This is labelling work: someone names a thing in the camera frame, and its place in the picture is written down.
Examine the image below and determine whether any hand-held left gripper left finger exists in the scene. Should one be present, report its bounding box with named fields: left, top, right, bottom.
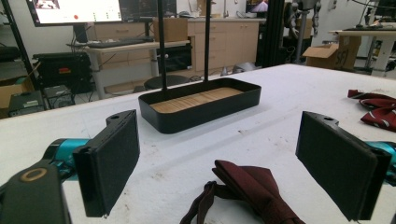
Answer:
left=43, top=108, right=141, bottom=218

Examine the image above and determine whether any plain maroon bow tie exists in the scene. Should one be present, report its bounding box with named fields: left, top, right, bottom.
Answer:
left=179, top=160, right=306, bottom=224

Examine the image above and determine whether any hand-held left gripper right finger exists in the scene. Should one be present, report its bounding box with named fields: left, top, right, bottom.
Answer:
left=295, top=110, right=396, bottom=222

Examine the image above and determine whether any grey power supply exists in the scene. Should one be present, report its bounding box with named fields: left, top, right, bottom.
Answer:
left=43, top=84, right=76, bottom=110
left=7, top=90, right=47, bottom=118

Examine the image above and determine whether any black rack with wooden tray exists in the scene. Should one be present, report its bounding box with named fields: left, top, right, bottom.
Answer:
left=138, top=0, right=262, bottom=135

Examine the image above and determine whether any white side table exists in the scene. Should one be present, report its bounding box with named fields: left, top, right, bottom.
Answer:
left=328, top=28, right=396, bottom=77

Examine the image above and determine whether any large lit monitor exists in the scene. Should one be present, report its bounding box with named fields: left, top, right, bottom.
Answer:
left=26, top=0, right=124, bottom=28

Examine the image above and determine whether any large open cardboard box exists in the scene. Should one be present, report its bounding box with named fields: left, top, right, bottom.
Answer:
left=302, top=35, right=362, bottom=71

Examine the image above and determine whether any thin black frame stand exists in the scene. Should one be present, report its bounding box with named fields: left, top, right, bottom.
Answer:
left=1, top=0, right=39, bottom=91

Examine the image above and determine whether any black computer tower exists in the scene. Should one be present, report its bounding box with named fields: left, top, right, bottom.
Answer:
left=32, top=52, right=64, bottom=94
left=62, top=51, right=93, bottom=94

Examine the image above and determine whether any light wooden cabinet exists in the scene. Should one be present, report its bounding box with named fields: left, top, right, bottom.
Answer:
left=186, top=18, right=263, bottom=73

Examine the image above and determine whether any black round stool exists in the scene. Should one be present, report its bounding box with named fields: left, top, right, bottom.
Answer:
left=143, top=74, right=191, bottom=91

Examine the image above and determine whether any white foam mat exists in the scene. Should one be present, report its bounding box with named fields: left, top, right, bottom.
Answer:
left=0, top=63, right=396, bottom=224

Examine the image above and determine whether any light wooden desk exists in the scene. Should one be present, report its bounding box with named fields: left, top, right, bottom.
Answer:
left=66, top=39, right=191, bottom=101

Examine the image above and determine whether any striped dark red bow tie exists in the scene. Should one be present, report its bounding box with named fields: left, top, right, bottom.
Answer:
left=347, top=89, right=396, bottom=133

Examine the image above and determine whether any black keyboard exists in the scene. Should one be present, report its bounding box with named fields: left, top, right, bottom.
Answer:
left=87, top=36, right=155, bottom=49

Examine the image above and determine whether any thick black frame stand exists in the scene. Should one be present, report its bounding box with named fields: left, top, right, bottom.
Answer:
left=256, top=0, right=295, bottom=68

